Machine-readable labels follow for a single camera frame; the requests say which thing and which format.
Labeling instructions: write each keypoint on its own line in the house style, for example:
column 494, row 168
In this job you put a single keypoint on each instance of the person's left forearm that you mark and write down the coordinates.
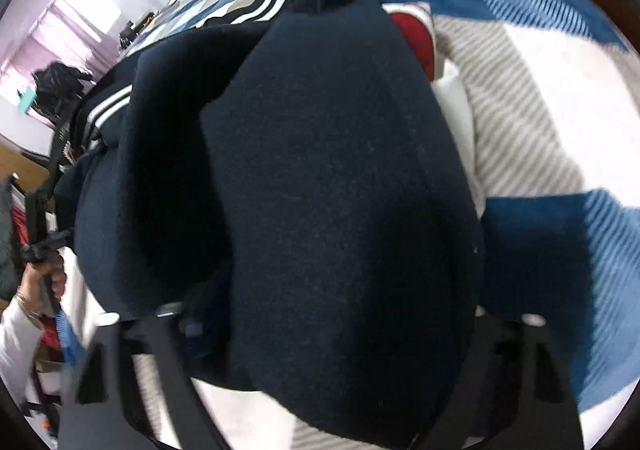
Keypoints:
column 17, row 355

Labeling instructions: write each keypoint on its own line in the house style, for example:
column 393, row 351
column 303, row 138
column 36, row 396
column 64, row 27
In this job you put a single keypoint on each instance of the pink curtains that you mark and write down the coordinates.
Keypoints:
column 30, row 60

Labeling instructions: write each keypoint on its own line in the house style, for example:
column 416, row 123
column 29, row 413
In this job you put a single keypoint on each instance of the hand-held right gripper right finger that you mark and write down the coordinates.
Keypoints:
column 505, row 370

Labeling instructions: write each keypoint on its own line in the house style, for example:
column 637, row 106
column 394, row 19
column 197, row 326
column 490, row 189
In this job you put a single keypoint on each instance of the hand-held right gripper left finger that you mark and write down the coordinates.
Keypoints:
column 165, row 365

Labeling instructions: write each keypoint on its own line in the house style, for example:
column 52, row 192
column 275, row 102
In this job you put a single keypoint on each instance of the navy and white varsity jacket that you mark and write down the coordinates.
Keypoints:
column 325, row 180

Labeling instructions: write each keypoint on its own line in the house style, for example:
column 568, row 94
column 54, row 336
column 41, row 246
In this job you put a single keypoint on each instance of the person's left hand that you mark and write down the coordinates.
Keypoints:
column 59, row 277

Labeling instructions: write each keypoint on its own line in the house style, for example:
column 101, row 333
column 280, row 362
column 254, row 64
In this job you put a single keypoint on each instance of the light wooden wardrobe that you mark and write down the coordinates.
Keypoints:
column 15, row 165

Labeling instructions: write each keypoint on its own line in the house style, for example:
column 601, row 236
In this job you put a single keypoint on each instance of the teal paper bag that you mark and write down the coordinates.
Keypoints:
column 27, row 100

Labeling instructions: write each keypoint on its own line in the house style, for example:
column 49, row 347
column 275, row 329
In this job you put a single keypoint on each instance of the blue white checked blanket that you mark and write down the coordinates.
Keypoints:
column 525, row 105

